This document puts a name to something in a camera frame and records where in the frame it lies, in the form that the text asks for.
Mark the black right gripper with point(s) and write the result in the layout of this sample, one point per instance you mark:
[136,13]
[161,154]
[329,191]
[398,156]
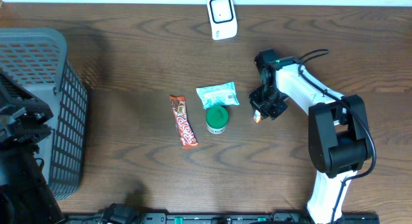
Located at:
[271,112]

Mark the orange Kleenex tissue pack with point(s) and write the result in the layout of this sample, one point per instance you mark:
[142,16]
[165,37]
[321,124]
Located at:
[257,117]

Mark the teal wet wipes pack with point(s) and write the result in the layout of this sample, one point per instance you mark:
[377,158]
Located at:
[218,95]

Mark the green lid jar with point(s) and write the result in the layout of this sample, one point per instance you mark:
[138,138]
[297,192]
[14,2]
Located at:
[217,119]

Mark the red Top chocolate bar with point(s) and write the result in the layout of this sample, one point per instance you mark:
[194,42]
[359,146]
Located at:
[183,127]

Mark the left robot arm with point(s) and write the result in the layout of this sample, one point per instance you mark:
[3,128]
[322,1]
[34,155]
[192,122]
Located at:
[25,196]

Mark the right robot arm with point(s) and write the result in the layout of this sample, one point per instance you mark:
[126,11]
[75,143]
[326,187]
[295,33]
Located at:
[340,144]

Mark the white barcode scanner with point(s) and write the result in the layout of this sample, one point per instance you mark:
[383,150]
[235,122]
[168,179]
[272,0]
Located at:
[222,17]

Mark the grey plastic basket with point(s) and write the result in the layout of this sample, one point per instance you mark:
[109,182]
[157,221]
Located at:
[36,58]

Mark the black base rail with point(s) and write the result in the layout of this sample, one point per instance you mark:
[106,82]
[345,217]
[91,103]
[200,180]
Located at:
[119,213]

